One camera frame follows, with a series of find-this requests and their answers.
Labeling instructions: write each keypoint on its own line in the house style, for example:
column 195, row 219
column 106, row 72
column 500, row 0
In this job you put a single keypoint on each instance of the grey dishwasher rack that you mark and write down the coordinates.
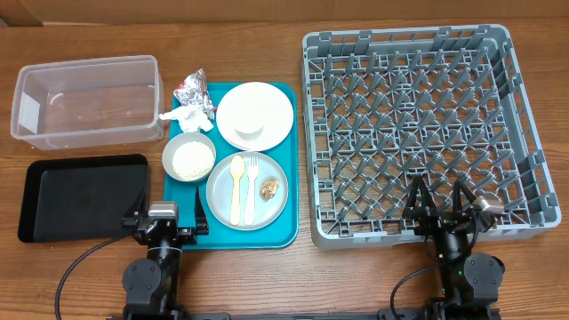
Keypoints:
column 382, row 106

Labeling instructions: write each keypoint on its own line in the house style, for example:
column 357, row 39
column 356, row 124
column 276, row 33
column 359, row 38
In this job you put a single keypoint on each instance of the grey bowl of rice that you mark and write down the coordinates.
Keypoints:
column 189, row 157

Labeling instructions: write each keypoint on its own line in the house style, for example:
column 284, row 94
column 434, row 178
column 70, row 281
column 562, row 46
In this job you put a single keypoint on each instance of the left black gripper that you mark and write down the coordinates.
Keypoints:
column 187, row 235

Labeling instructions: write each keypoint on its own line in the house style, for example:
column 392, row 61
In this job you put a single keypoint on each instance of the yellow plastic spoon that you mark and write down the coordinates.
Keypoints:
column 237, row 171

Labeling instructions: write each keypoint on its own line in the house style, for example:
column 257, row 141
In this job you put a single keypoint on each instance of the grey plate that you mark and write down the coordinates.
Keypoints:
column 220, row 185

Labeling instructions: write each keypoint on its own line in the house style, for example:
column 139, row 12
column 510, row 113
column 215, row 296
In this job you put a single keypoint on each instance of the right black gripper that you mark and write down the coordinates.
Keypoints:
column 436, row 219

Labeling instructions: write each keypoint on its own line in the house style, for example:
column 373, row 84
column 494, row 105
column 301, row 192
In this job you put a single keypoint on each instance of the crumpled aluminium foil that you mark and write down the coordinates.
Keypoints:
column 193, row 92

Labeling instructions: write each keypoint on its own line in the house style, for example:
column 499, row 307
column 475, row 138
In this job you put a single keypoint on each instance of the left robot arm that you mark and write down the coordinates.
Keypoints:
column 152, row 284

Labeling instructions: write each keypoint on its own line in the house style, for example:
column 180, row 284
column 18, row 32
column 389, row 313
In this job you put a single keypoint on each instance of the clear plastic bin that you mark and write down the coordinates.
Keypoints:
column 88, row 103

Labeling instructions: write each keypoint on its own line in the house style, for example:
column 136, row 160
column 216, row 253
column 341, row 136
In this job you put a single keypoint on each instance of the white plastic fork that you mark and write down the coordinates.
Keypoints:
column 252, row 175

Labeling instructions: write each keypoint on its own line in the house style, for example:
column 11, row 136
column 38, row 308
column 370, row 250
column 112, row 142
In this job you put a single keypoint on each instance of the brown food scrap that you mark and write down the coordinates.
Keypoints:
column 269, row 188

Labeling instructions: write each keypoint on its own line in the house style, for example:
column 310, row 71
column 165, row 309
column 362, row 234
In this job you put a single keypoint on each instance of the cream plastic cup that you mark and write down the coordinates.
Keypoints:
column 249, row 133

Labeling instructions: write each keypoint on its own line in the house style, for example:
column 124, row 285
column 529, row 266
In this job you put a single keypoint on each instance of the black plastic tray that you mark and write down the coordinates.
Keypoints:
column 80, row 198

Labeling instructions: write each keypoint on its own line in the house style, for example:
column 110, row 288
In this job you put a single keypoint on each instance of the white pink-rimmed plate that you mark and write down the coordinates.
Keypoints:
column 255, row 104

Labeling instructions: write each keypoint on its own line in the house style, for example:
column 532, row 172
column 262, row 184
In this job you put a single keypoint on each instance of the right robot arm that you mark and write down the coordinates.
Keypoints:
column 470, row 281

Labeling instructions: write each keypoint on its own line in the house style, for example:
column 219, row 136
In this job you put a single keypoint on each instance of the teal serving tray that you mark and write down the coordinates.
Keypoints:
column 278, row 234

